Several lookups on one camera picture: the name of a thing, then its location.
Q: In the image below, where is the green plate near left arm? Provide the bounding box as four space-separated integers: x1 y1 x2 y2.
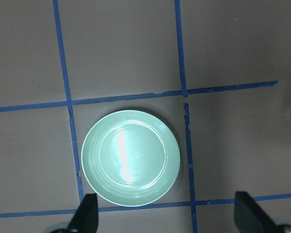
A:
81 110 180 207

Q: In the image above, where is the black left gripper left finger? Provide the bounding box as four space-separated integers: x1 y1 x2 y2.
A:
65 194 98 233

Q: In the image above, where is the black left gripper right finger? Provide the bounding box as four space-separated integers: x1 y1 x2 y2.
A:
234 191 281 233

